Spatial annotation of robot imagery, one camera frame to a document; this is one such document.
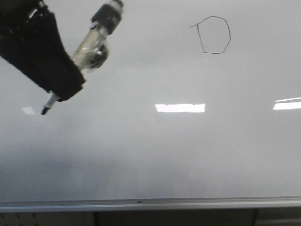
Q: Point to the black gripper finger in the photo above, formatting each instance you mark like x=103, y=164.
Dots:
x=30, y=41

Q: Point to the black dry-erase marker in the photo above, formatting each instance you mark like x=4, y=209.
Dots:
x=96, y=44

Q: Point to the white whiteboard with aluminium frame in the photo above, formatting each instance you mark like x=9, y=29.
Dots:
x=197, y=107

